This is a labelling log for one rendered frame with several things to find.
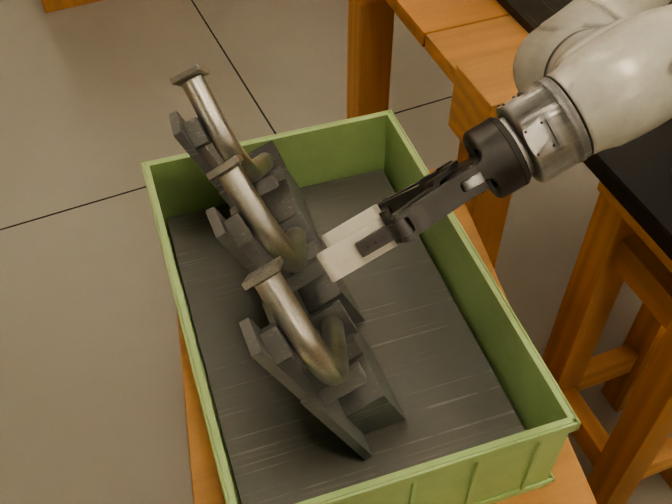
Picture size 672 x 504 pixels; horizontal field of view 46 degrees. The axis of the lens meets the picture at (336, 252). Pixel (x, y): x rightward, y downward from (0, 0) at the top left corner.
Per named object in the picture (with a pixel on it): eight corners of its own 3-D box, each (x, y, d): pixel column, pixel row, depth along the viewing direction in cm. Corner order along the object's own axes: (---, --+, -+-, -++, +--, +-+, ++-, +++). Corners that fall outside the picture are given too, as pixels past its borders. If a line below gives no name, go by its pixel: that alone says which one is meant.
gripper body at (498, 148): (488, 115, 81) (409, 161, 82) (504, 112, 73) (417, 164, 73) (523, 178, 82) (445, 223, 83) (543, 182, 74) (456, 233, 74)
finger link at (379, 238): (411, 228, 71) (413, 232, 68) (362, 256, 72) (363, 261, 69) (402, 214, 71) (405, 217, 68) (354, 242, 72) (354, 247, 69)
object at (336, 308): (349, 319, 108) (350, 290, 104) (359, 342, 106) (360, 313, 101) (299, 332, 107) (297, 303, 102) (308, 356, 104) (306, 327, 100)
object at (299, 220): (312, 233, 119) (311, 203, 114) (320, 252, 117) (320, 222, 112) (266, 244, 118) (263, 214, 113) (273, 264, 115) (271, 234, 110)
